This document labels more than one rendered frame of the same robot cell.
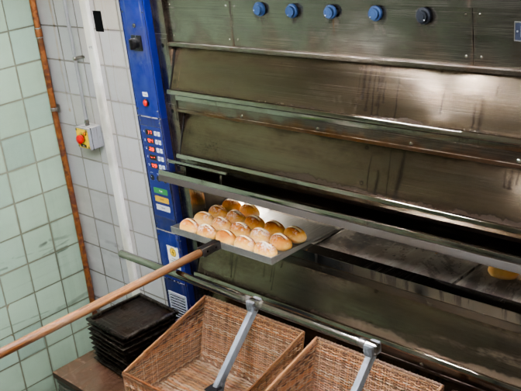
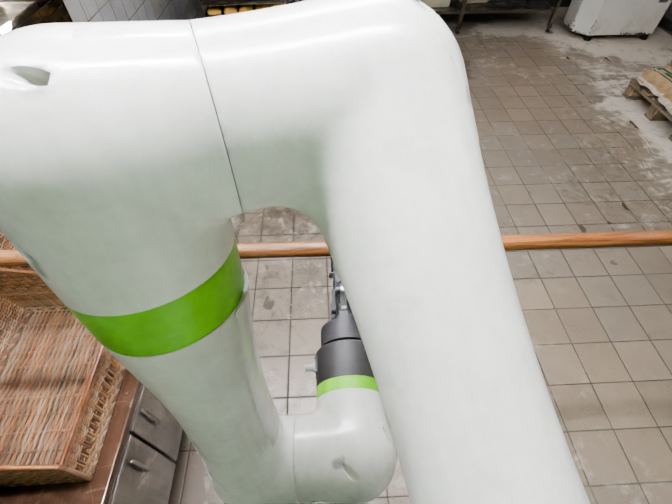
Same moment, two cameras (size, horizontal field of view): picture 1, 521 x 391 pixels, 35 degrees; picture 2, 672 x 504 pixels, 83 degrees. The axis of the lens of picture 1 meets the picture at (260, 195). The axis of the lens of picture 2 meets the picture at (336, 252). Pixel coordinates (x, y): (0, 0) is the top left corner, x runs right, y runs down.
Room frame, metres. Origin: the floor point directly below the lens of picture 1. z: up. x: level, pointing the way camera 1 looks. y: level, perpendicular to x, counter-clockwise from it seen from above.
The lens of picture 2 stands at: (2.51, 1.21, 1.74)
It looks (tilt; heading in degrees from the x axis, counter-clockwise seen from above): 50 degrees down; 221
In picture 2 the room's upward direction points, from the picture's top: straight up
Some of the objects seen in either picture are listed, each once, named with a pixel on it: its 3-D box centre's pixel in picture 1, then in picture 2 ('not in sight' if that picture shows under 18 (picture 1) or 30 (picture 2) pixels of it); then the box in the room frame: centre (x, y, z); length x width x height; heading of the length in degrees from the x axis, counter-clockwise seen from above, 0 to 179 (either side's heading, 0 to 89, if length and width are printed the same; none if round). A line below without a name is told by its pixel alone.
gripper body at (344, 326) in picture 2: not in sight; (343, 323); (2.27, 1.02, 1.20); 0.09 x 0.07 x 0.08; 44
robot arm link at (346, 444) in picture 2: not in sight; (346, 441); (2.40, 1.14, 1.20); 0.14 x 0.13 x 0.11; 44
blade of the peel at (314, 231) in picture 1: (251, 227); not in sight; (2.98, 0.05, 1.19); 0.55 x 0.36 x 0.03; 44
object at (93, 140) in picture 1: (89, 136); not in sight; (3.60, 0.73, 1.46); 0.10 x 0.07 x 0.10; 44
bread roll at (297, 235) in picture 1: (294, 233); not in sight; (2.84, -0.11, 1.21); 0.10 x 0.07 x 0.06; 44
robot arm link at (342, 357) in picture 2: not in sight; (344, 367); (2.33, 1.07, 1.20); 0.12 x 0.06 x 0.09; 134
